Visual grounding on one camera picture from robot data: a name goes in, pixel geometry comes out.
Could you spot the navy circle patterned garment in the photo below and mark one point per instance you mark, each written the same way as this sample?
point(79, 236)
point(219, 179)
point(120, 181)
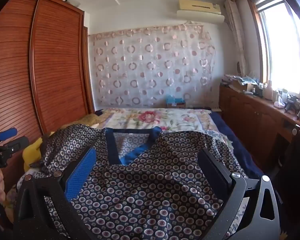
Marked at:
point(145, 192)

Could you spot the wooden framed window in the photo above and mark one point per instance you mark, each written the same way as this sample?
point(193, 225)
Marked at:
point(282, 50)

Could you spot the blue tissue packet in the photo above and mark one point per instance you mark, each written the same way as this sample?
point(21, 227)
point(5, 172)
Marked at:
point(175, 100)

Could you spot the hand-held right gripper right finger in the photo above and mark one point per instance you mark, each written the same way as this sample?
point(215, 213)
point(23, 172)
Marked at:
point(212, 172)

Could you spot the wooden slatted wardrobe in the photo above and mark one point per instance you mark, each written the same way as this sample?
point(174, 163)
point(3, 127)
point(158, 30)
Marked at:
point(40, 67)

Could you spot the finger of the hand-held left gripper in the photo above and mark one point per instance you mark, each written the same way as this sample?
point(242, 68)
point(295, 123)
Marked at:
point(17, 143)
point(7, 133)

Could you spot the long wooden sideboard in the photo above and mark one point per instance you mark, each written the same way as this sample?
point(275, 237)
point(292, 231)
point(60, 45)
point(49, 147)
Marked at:
point(250, 115)

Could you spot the small cardboard box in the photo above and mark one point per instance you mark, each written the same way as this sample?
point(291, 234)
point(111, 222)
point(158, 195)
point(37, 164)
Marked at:
point(176, 105)

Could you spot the yellow plush toy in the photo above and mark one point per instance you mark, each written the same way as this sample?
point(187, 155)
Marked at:
point(33, 152)

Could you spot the white blue floral bed sheet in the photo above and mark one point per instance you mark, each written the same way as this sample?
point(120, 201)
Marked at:
point(221, 137)

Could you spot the cream pink floral blanket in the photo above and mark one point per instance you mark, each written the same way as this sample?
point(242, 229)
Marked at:
point(150, 118)

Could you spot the cream wall air conditioner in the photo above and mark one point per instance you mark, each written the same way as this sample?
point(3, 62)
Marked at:
point(200, 11)

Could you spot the white item on wardrobe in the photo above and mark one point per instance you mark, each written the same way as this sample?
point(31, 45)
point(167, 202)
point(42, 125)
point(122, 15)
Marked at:
point(72, 2)

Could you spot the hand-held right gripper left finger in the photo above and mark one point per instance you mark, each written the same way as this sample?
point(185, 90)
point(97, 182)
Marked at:
point(81, 175)

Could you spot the sheer circle patterned wall curtain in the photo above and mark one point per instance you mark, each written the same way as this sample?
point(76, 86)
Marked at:
point(150, 65)

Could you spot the white power strip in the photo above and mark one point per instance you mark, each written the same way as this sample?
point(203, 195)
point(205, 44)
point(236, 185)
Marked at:
point(216, 109)

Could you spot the beige bottle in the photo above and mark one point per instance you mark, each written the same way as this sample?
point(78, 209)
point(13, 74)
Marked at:
point(268, 91)

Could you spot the pile of papers and clutter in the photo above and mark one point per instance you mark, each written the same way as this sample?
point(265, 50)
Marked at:
point(240, 82)

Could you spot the navy blue bedspread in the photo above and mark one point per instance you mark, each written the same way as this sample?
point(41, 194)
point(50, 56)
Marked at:
point(240, 145)

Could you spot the beige window curtain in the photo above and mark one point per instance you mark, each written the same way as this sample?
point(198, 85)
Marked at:
point(236, 37)

